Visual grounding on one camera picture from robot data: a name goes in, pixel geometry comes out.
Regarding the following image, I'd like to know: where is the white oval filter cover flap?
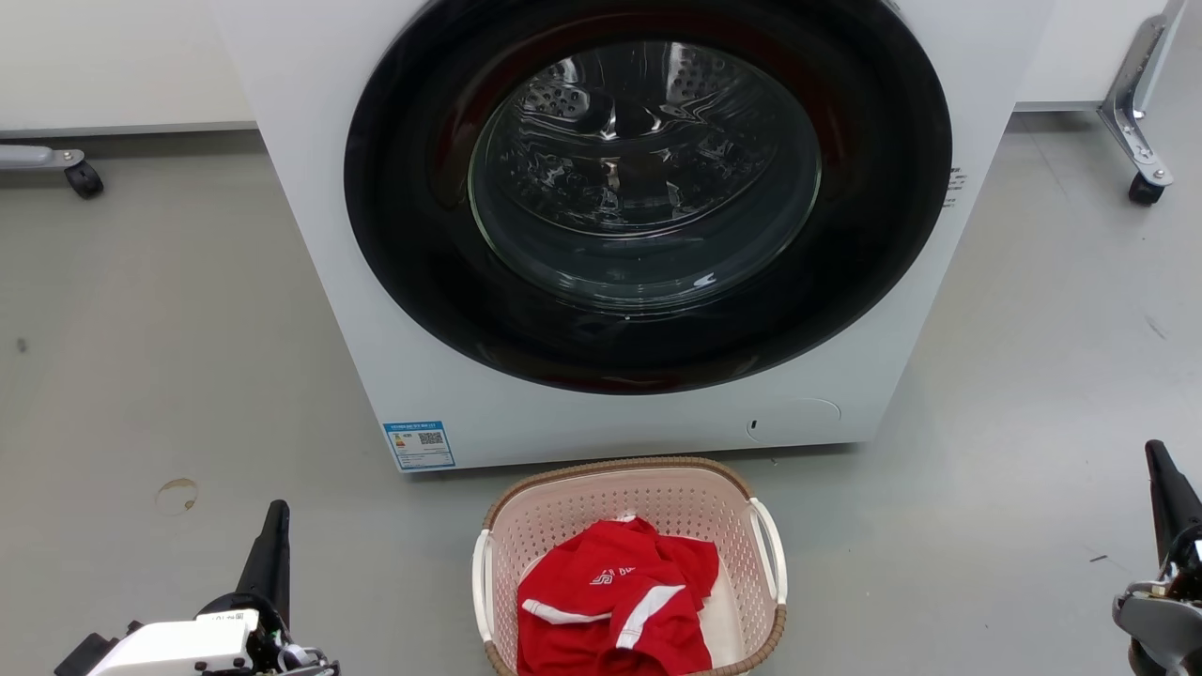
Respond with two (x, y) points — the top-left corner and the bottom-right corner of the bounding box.
(747, 398), (841, 444)

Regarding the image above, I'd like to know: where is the grey metal frame leg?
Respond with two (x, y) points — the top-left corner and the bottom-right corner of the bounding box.
(1098, 0), (1186, 187)
(0, 145), (85, 172)

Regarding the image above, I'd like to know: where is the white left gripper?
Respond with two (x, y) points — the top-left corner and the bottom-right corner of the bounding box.
(89, 499), (341, 676)

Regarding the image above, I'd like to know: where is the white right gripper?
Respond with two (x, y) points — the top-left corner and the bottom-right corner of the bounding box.
(1113, 439), (1202, 676)

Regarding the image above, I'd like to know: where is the white partition board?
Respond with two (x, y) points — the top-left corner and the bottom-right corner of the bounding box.
(0, 0), (256, 132)
(1014, 0), (1170, 112)

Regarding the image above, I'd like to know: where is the pink perforated laundry basket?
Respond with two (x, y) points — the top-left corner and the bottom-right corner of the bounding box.
(471, 457), (788, 676)

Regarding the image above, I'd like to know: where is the red shirt with white stripes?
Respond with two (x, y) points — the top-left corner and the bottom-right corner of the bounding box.
(516, 515), (721, 676)

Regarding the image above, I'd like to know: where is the blue energy label sticker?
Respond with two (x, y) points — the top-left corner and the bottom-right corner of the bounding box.
(383, 421), (456, 470)

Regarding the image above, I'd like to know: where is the white front-load washing machine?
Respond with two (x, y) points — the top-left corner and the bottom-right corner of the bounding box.
(211, 0), (1057, 473)

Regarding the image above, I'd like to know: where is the black round glass washer door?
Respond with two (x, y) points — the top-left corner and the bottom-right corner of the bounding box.
(344, 0), (953, 395)

